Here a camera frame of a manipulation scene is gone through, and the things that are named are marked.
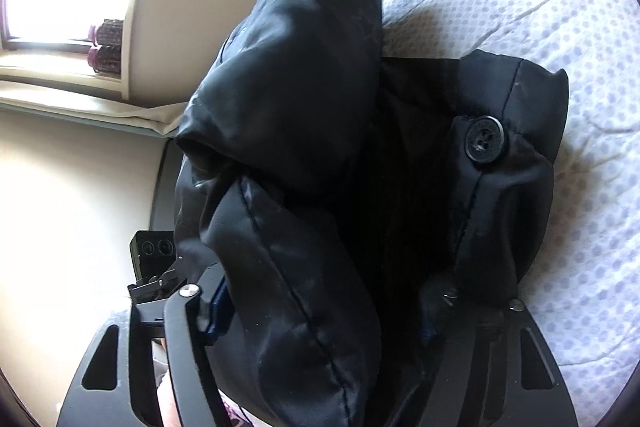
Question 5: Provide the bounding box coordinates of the black padded jacket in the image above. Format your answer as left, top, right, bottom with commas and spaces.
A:
172, 0, 571, 427

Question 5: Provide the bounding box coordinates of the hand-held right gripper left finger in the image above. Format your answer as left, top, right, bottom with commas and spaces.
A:
57, 264, 233, 427

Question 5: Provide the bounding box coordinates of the white dotted bedspread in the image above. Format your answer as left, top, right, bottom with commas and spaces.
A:
310, 0, 640, 427

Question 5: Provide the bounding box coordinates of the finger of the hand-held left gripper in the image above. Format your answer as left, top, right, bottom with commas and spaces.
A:
127, 271, 188, 325

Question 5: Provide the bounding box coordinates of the grey-green curtain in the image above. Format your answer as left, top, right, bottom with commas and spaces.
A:
0, 103, 178, 138

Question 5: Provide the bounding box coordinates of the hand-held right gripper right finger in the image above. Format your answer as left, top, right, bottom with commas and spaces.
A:
400, 299, 581, 427

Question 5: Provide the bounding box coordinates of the dark grey bed headboard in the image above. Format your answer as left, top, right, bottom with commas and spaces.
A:
149, 141, 187, 234

